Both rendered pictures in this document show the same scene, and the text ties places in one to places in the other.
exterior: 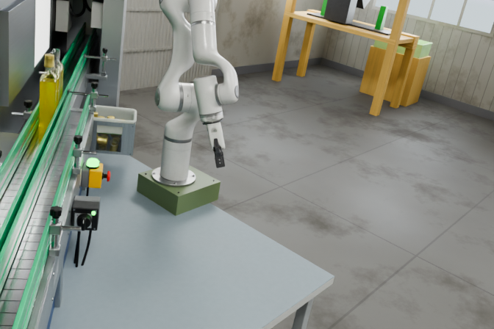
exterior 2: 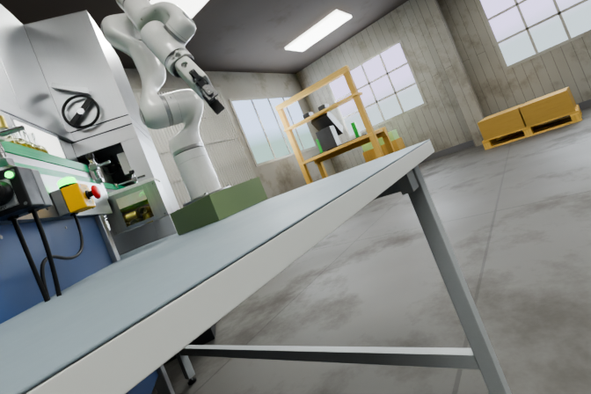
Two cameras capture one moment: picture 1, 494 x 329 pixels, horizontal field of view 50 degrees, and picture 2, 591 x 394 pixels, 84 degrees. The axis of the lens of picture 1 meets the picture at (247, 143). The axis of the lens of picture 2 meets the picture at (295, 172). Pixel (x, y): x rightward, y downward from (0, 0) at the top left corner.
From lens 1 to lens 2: 134 cm
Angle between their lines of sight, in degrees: 22
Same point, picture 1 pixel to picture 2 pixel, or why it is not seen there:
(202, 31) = (132, 0)
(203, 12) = not seen: outside the picture
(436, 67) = (409, 142)
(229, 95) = (178, 18)
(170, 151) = (185, 164)
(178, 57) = (143, 69)
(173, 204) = (210, 209)
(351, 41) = (351, 164)
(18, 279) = not seen: outside the picture
